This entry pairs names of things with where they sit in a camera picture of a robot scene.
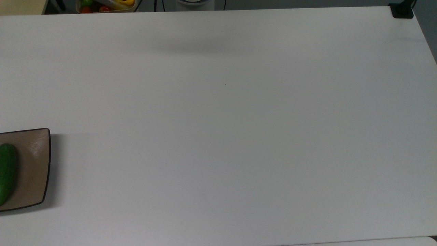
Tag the green cucumber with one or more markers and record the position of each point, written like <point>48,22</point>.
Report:
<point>6,172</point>

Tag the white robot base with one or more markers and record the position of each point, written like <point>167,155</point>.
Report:
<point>195,2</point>

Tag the square brown ceramic plate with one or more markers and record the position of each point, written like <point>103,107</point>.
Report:
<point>32,167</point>

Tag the box of toy vegetables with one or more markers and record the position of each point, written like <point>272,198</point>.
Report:
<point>106,5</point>

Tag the black table clamp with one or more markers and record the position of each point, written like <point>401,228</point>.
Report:
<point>402,9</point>

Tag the light wooden desk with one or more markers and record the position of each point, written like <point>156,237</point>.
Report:
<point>20,7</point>

